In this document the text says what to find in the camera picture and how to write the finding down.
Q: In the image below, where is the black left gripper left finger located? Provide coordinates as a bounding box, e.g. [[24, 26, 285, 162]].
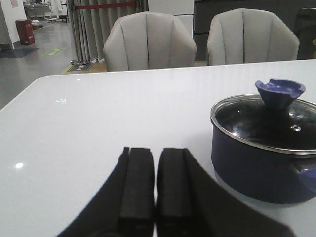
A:
[[59, 147, 155, 237]]

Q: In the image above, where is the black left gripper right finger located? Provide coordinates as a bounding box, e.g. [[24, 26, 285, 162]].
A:
[[157, 148, 295, 237]]

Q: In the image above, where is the glass lid with blue knob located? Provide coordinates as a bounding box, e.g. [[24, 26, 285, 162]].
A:
[[210, 79, 316, 155]]

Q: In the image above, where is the dark blue saucepan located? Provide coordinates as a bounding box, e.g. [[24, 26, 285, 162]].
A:
[[211, 118, 316, 204]]

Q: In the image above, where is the left beige upholstered chair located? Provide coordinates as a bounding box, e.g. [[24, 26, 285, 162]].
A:
[[103, 11, 196, 72]]

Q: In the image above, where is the beige upholstered chair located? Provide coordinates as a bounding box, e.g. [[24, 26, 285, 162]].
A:
[[206, 8, 300, 66], [103, 11, 196, 72]]

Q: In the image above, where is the right beige upholstered chair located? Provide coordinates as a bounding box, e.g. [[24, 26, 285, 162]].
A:
[[206, 8, 300, 66]]

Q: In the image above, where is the grey pleated curtain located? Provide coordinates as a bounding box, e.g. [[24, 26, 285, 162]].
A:
[[66, 0, 148, 65]]

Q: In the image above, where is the white refrigerator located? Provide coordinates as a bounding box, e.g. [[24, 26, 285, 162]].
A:
[[148, 0, 195, 37]]

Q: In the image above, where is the red barrier belt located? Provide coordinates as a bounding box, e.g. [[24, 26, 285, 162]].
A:
[[75, 1, 137, 10]]

